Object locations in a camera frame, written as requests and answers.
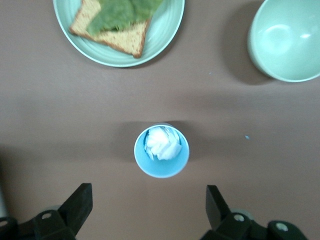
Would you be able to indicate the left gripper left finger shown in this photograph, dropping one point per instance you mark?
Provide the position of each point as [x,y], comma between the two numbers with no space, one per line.
[75,207]

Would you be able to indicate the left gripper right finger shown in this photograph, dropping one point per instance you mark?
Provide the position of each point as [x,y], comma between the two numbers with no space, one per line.
[220,215]

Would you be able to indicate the blue cup holding white paper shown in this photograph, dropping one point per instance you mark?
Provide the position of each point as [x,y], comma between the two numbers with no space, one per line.
[160,168]

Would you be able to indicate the crumpled white paper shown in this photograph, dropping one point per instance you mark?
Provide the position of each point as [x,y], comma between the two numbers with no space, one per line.
[162,145]

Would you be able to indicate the brown table cover mat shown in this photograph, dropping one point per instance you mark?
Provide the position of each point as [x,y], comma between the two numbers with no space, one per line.
[50,112]

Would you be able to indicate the brown toast slice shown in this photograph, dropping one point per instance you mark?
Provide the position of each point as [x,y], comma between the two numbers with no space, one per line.
[125,41]

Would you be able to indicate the pale green bowl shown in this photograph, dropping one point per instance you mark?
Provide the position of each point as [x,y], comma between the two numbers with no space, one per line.
[287,50]

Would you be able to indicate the pale green plate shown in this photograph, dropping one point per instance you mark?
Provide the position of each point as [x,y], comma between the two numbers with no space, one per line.
[161,32]

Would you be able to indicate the green lettuce leaf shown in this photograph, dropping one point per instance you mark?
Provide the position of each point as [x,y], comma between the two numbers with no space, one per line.
[112,15]

